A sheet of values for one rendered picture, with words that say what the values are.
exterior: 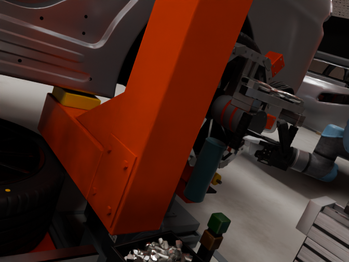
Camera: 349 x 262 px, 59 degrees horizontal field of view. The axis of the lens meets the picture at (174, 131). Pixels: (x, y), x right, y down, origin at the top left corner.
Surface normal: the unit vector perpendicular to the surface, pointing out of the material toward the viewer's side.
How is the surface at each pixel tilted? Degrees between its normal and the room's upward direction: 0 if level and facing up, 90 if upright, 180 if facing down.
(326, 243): 90
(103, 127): 90
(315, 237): 90
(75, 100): 90
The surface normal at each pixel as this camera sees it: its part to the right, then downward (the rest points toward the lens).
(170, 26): -0.73, -0.12
